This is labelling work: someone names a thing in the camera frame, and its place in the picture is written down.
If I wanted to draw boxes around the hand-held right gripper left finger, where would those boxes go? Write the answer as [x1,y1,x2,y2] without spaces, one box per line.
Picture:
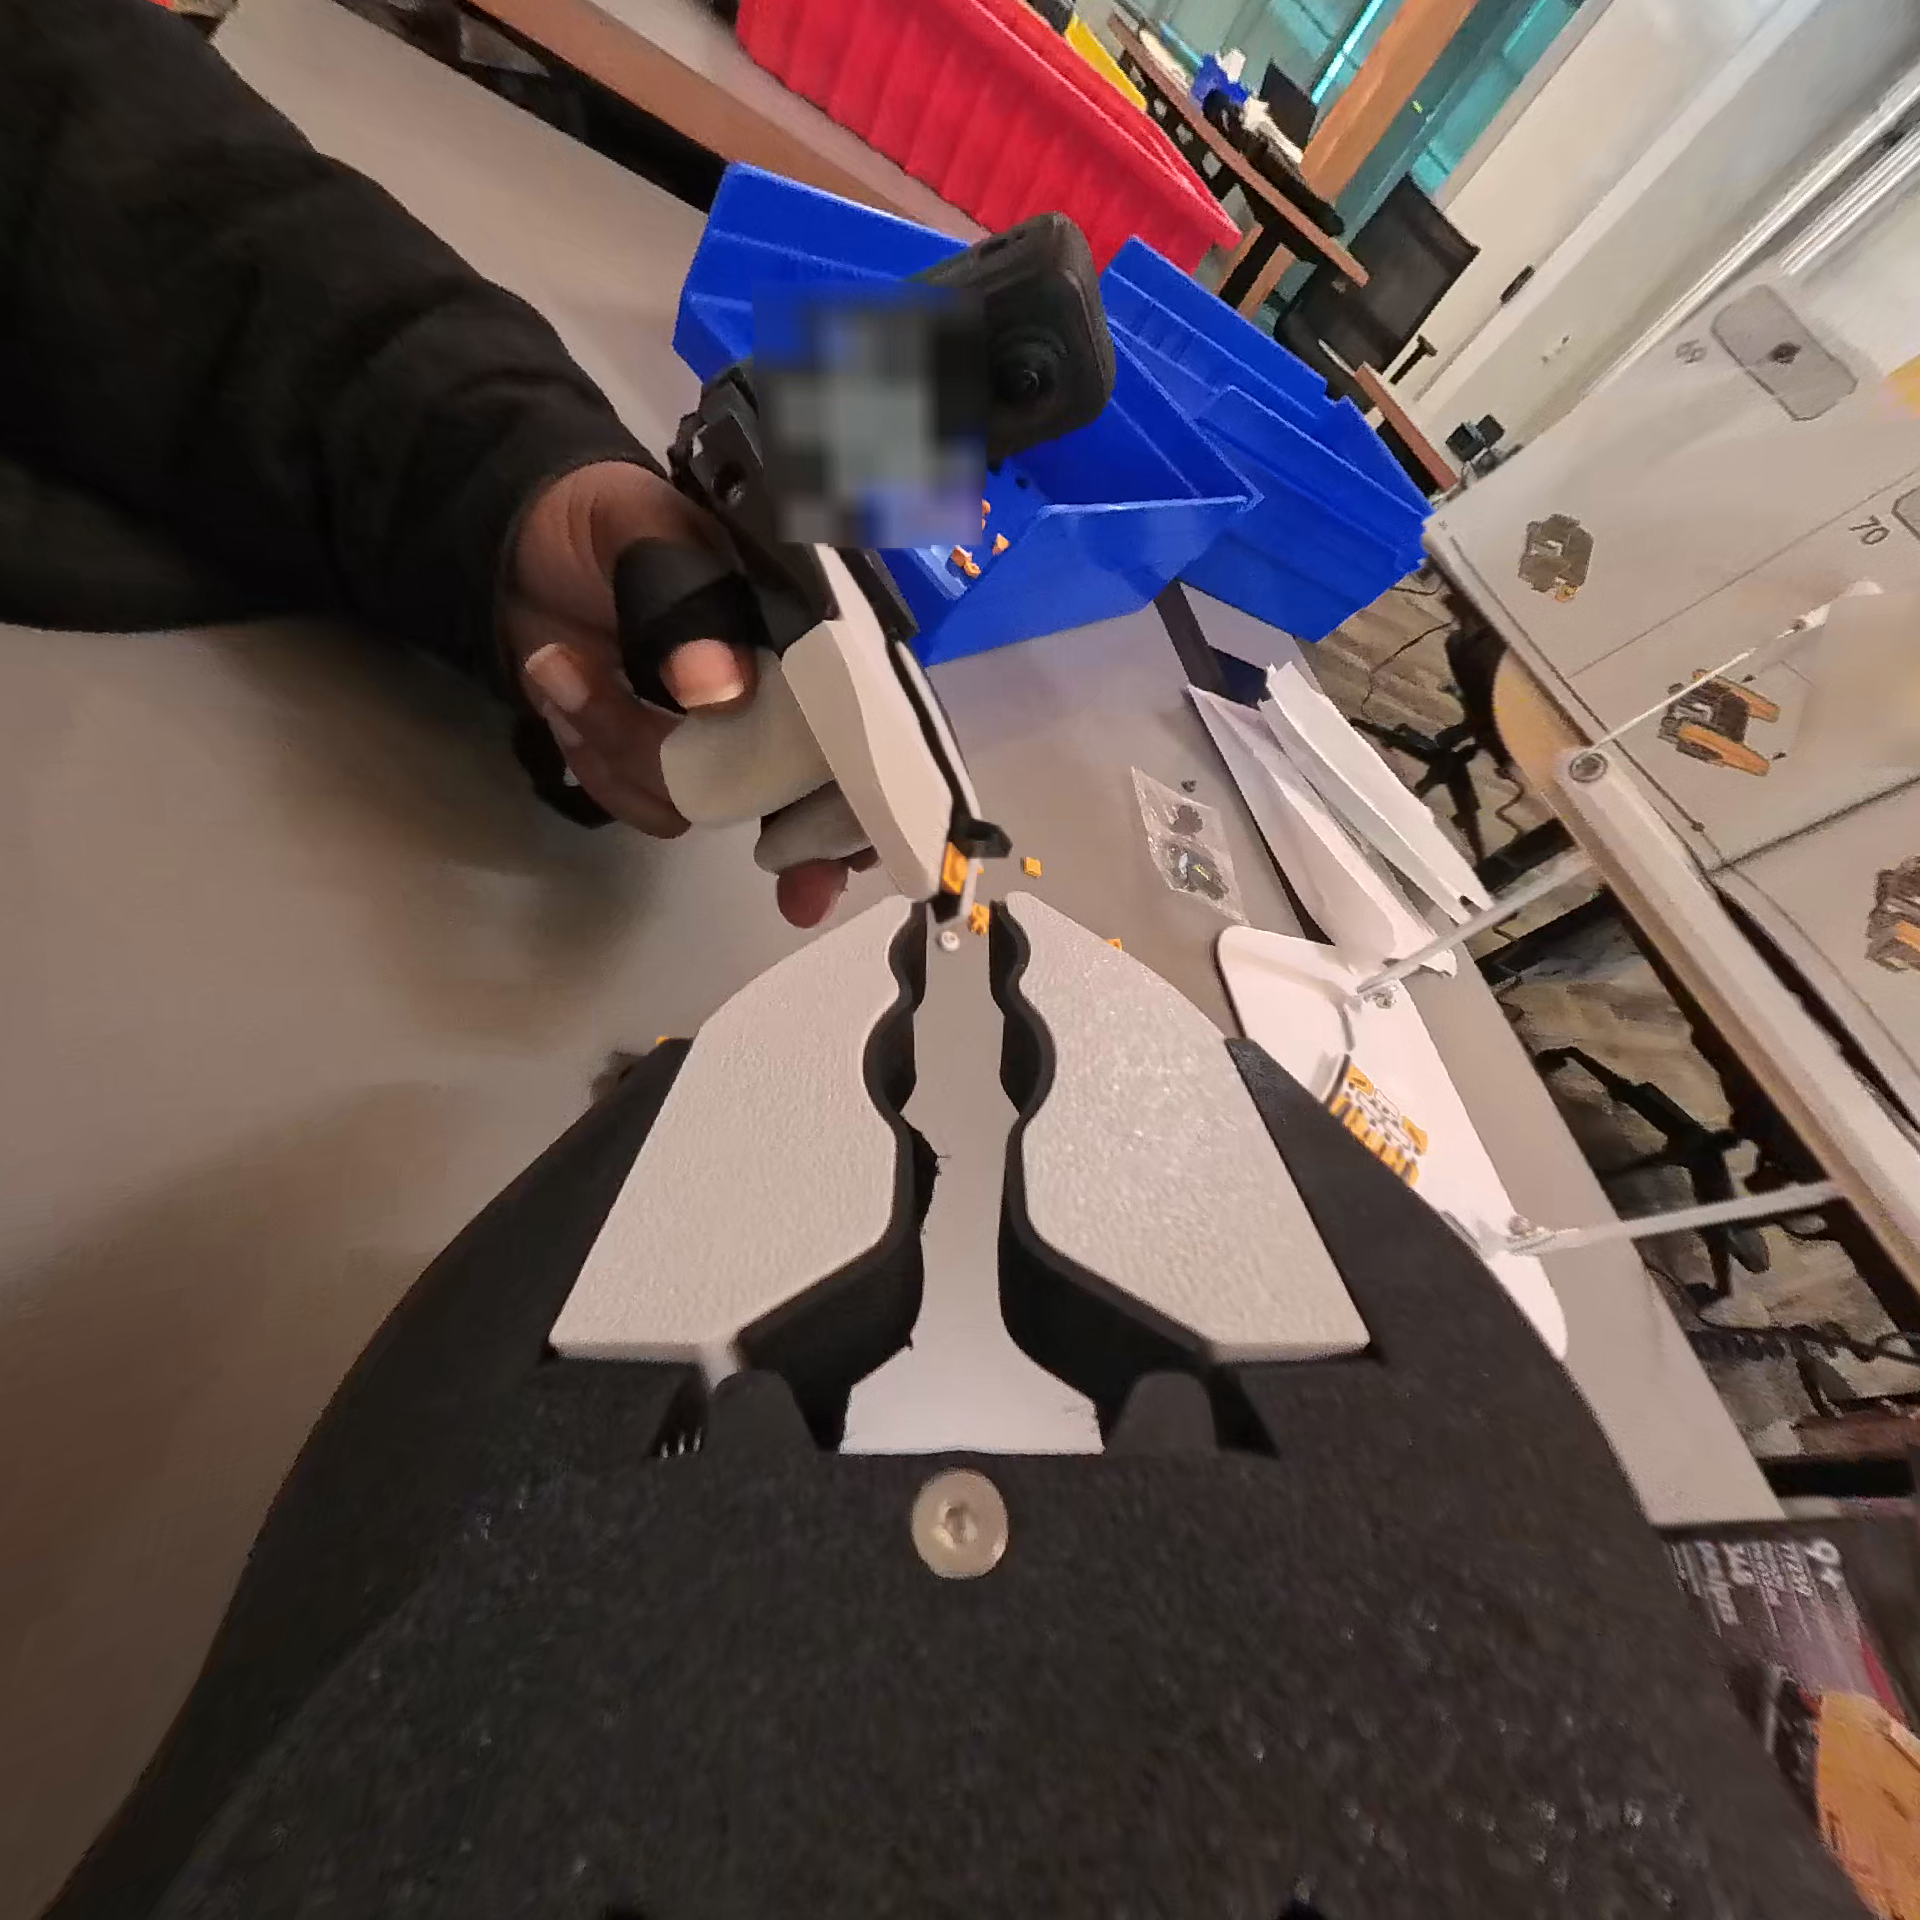
[543,898,934,1432]

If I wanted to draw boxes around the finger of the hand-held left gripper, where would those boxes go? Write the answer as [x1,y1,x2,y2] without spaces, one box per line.
[776,539,1009,902]

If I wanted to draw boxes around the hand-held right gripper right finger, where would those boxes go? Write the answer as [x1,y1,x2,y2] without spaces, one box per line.
[998,893,1374,1432]

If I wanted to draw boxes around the scattered small lego pieces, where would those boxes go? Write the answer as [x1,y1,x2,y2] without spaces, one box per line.
[934,847,1125,953]

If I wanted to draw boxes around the lego instruction booklet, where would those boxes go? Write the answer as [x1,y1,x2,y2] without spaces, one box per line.
[1424,271,1920,1080]

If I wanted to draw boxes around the lego set box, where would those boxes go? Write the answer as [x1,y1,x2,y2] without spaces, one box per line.
[1667,1519,1920,1920]

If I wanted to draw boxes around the person's left hand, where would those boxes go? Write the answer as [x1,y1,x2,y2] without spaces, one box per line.
[497,458,889,932]

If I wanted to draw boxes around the sticker sheet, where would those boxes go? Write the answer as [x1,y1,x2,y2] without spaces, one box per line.
[1329,1059,1426,1185]

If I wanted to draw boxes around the blue plastic bin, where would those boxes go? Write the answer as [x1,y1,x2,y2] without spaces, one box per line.
[1105,237,1433,638]
[671,160,1251,667]

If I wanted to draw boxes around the clear plastic parts bag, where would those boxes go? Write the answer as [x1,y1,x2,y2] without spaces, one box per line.
[1133,767,1251,921]

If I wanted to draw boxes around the wood-edged grey table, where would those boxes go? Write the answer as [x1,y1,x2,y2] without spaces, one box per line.
[462,0,978,245]

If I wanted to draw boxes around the white papers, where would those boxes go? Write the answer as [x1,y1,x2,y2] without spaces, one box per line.
[1255,660,1497,921]

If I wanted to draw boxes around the red plastic bin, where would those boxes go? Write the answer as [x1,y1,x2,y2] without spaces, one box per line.
[732,0,1242,271]

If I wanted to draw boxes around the yellow plastic bin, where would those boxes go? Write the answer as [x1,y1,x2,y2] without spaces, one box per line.
[1064,19,1150,108]

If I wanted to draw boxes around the long wooden desk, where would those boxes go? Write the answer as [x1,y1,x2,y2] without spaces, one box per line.
[1107,19,1367,312]

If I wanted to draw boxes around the black desk chair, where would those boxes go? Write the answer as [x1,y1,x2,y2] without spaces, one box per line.
[1276,169,1478,390]

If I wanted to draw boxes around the wooden post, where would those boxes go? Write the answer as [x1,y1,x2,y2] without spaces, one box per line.
[1307,0,1478,164]

